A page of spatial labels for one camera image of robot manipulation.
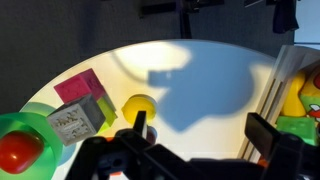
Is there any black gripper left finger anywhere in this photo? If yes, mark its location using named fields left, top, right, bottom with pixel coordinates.
left=133, top=111, right=147, bottom=137

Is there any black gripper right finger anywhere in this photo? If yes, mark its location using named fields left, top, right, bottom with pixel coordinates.
left=245, top=113, right=280, bottom=159

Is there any grey cube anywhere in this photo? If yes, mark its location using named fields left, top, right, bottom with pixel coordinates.
left=47, top=95, right=105, bottom=146

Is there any lime yellow cube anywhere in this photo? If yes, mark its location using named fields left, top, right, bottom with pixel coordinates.
left=97, top=97, right=117, bottom=133

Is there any yellow banana in tray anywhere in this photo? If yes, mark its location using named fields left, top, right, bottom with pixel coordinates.
left=281, top=71, right=306, bottom=117

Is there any green cube in tray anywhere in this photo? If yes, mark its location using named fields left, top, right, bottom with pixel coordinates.
left=276, top=116, right=317, bottom=146

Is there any red yellow green soft cube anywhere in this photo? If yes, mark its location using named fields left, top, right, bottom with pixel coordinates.
left=300, top=68, right=320, bottom=122

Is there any magenta cube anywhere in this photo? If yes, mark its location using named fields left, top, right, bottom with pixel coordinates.
left=54, top=69, right=106, bottom=103

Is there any wooden tray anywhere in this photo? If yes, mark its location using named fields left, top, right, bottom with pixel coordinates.
left=237, top=45, right=320, bottom=164

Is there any dark purple plum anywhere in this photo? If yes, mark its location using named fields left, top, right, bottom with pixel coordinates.
left=146, top=126, right=157, bottom=144

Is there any yellow lemon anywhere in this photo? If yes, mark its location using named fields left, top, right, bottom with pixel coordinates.
left=122, top=94, right=157, bottom=124

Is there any green translucent bowl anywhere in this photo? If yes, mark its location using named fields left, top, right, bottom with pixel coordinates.
left=0, top=102, right=63, bottom=180

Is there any red tomato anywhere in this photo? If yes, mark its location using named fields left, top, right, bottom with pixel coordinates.
left=0, top=131, right=44, bottom=174

